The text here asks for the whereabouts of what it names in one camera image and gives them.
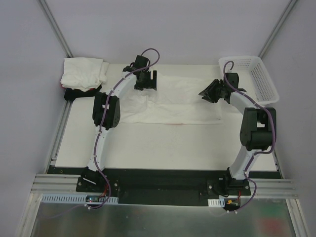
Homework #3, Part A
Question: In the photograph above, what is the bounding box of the aluminium frame post left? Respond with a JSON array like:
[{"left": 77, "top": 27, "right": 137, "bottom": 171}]
[{"left": 37, "top": 0, "right": 73, "bottom": 58}]

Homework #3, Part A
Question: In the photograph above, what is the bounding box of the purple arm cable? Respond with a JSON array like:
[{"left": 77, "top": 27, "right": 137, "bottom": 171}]
[
  {"left": 223, "top": 60, "right": 277, "bottom": 209},
  {"left": 93, "top": 48, "right": 161, "bottom": 198}
]

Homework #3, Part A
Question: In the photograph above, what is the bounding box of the white slotted cable duct left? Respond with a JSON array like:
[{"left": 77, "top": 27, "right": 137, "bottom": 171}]
[{"left": 41, "top": 194, "right": 107, "bottom": 204}]

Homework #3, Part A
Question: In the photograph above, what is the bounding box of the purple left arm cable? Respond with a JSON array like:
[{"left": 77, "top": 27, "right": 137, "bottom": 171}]
[{"left": 93, "top": 48, "right": 161, "bottom": 198}]

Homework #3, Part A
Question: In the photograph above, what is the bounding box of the aluminium frame post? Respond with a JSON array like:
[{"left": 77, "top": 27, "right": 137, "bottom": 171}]
[
  {"left": 258, "top": 0, "right": 300, "bottom": 59},
  {"left": 37, "top": 0, "right": 73, "bottom": 58}
]

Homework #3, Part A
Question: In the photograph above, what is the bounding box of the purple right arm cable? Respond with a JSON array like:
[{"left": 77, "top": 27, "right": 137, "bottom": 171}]
[{"left": 223, "top": 60, "right": 277, "bottom": 209}]

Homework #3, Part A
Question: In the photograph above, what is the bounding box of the aluminium side rail right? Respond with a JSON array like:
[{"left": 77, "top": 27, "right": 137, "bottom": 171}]
[{"left": 271, "top": 149, "right": 283, "bottom": 179}]

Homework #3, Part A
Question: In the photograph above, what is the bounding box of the white slotted cable duct right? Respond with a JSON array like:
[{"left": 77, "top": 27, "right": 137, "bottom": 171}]
[{"left": 207, "top": 197, "right": 240, "bottom": 208}]

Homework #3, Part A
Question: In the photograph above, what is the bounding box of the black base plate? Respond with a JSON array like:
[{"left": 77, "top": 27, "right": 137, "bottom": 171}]
[{"left": 75, "top": 167, "right": 252, "bottom": 205}]

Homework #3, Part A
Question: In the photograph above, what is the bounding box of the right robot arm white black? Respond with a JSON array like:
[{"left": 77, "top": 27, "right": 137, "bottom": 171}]
[{"left": 199, "top": 73, "right": 277, "bottom": 195}]

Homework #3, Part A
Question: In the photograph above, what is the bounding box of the aluminium frame post right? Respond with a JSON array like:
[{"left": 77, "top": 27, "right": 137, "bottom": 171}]
[{"left": 258, "top": 0, "right": 300, "bottom": 59}]

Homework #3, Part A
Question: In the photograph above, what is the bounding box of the white plastic basket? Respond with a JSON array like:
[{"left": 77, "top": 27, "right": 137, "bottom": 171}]
[{"left": 218, "top": 56, "right": 279, "bottom": 106}]

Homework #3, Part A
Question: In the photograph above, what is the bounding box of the folded black t shirt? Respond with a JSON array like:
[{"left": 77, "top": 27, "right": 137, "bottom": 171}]
[{"left": 64, "top": 85, "right": 102, "bottom": 102}]

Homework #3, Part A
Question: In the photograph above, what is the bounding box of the white t shirt red print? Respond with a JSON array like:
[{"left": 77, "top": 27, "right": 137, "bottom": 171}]
[{"left": 120, "top": 74, "right": 222, "bottom": 125}]

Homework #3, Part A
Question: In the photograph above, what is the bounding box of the white slotted cable duct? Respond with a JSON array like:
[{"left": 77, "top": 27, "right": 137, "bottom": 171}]
[
  {"left": 207, "top": 197, "right": 240, "bottom": 208},
  {"left": 41, "top": 194, "right": 107, "bottom": 204}
]

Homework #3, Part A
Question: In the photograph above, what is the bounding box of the folded white t shirt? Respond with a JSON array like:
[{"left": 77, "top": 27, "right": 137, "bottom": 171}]
[{"left": 60, "top": 57, "right": 109, "bottom": 92}]

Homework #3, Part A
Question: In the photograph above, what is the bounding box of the aluminium front rail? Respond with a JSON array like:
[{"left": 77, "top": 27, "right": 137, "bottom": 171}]
[{"left": 31, "top": 174, "right": 299, "bottom": 199}]

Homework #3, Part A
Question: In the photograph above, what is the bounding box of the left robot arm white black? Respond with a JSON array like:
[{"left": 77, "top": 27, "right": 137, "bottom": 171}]
[{"left": 80, "top": 54, "right": 157, "bottom": 192}]

